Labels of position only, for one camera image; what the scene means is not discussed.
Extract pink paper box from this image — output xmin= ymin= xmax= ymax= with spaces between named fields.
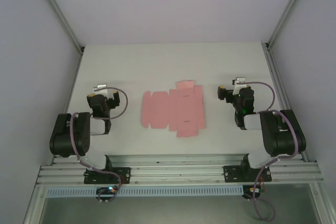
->
xmin=141 ymin=80 xmax=205 ymax=138

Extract grey metal lower panel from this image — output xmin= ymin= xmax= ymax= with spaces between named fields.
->
xmin=23 ymin=183 xmax=336 ymax=224

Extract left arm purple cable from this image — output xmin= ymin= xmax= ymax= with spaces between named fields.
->
xmin=70 ymin=87 xmax=129 ymax=204

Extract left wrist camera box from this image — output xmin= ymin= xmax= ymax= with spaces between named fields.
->
xmin=93 ymin=84 xmax=109 ymax=94

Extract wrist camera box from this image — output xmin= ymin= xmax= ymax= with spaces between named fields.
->
xmin=232 ymin=77 xmax=249 ymax=95
xmin=93 ymin=84 xmax=109 ymax=94

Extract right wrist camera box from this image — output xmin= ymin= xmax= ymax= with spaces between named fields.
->
xmin=232 ymin=77 xmax=249 ymax=95

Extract left aluminium side rail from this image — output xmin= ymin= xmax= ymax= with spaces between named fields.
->
xmin=51 ymin=48 xmax=85 ymax=166

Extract aluminium side rail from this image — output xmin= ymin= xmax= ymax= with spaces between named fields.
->
xmin=51 ymin=48 xmax=85 ymax=166
xmin=261 ymin=42 xmax=309 ymax=162

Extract right aluminium side rail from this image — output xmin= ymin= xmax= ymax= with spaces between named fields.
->
xmin=261 ymin=42 xmax=309 ymax=162

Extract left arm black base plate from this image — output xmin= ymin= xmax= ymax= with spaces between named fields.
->
xmin=83 ymin=167 xmax=131 ymax=185

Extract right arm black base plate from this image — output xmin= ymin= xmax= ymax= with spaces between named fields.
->
xmin=223 ymin=165 xmax=271 ymax=183

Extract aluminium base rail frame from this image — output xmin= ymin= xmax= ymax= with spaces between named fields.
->
xmin=36 ymin=153 xmax=322 ymax=185

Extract left aluminium upright post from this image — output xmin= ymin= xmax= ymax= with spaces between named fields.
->
xmin=31 ymin=0 xmax=85 ymax=55

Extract aluminium upright post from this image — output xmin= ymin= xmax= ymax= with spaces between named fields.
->
xmin=31 ymin=0 xmax=85 ymax=55
xmin=264 ymin=0 xmax=315 ymax=49

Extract right aluminium upright post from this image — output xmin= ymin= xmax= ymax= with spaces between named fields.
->
xmin=264 ymin=0 xmax=315 ymax=49

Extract slotted grey cable duct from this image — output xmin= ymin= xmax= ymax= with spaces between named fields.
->
xmin=46 ymin=185 xmax=244 ymax=198

